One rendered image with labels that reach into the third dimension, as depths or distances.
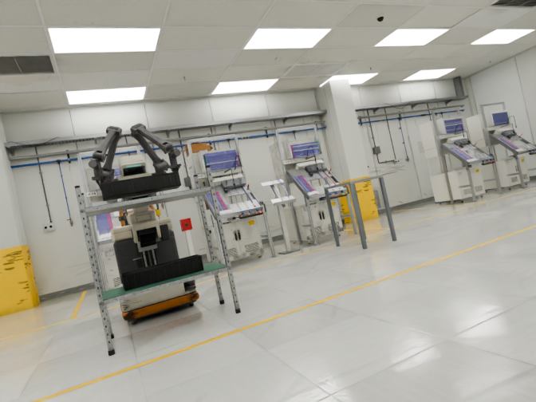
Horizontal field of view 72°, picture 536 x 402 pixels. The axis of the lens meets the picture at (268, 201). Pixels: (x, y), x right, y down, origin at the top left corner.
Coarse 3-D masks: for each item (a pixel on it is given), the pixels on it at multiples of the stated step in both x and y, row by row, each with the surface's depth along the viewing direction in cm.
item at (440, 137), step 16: (432, 112) 743; (432, 128) 756; (448, 128) 748; (464, 128) 767; (432, 144) 762; (448, 144) 745; (464, 144) 750; (464, 160) 704; (480, 160) 709; (432, 176) 777; (448, 176) 742; (464, 176) 733; (480, 176) 751; (496, 176) 726; (448, 192) 744; (464, 192) 728; (480, 192) 747
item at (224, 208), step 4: (216, 192) 534; (220, 192) 535; (208, 196) 524; (216, 196) 526; (220, 196) 528; (220, 200) 520; (224, 200) 521; (212, 204) 512; (220, 204) 514; (224, 204) 515; (228, 204) 516; (220, 208) 507; (224, 208) 508; (228, 208) 509; (220, 212) 500; (224, 212) 501; (228, 212) 502
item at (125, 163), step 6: (126, 156) 317; (132, 156) 318; (138, 156) 319; (120, 162) 310; (126, 162) 310; (132, 162) 312; (138, 162) 313; (144, 162) 315; (120, 168) 311; (126, 168) 311; (132, 168) 313; (138, 168) 315; (144, 168) 318; (126, 174) 314; (132, 174) 316
